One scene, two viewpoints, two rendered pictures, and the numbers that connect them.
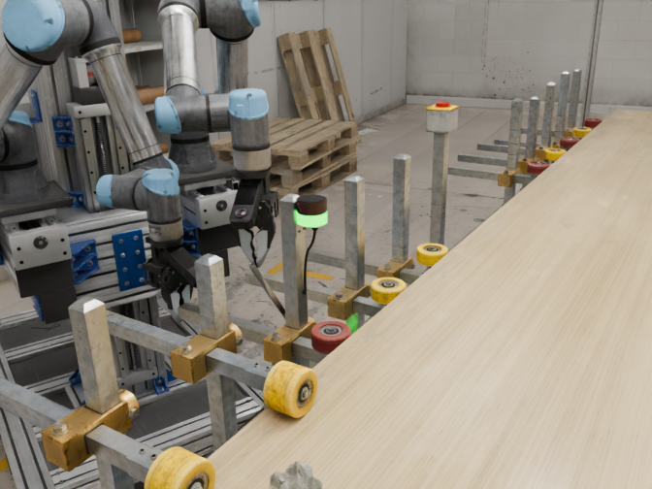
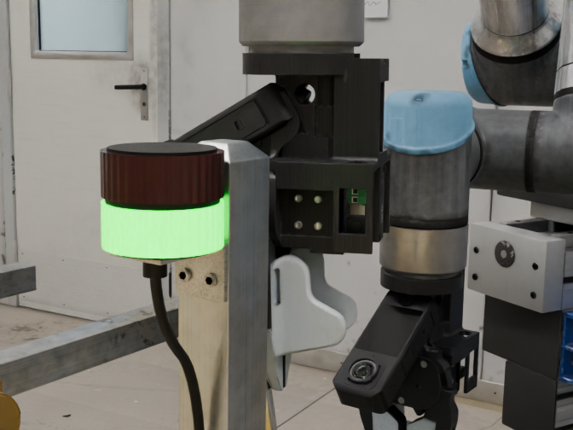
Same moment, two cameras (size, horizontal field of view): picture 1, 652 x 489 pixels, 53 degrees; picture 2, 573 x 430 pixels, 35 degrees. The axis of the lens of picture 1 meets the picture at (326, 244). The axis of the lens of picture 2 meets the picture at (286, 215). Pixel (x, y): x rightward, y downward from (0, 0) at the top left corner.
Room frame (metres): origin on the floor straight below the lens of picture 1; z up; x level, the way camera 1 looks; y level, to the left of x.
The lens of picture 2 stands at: (1.29, -0.41, 1.20)
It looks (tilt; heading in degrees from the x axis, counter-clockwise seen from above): 10 degrees down; 92
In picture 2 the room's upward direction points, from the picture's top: 1 degrees clockwise
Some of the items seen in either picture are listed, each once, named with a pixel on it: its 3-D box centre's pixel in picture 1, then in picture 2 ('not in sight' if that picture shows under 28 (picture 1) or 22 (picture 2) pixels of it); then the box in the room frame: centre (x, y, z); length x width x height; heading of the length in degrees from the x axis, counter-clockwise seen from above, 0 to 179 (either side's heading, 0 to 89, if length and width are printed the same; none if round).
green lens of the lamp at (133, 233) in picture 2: (311, 216); (163, 223); (1.21, 0.03, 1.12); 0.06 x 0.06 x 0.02
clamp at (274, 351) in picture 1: (292, 339); not in sight; (1.21, 0.08, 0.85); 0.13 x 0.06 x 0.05; 147
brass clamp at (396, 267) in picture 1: (396, 271); not in sight; (1.64, -0.19, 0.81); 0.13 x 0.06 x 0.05; 147
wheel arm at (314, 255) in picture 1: (366, 267); not in sight; (1.67, -0.11, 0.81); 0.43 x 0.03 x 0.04; 57
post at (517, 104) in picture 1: (512, 160); not in sight; (2.50, -0.74, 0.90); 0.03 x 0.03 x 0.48; 57
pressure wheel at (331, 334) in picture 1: (331, 352); not in sight; (1.14, -0.01, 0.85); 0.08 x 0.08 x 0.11
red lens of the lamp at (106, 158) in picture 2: (311, 204); (163, 172); (1.21, 0.03, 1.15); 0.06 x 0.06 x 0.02
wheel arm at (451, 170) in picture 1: (486, 175); not in sight; (2.51, -0.65, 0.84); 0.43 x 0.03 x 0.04; 57
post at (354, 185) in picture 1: (354, 271); not in sight; (1.44, -0.07, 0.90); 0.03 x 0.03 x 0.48; 57
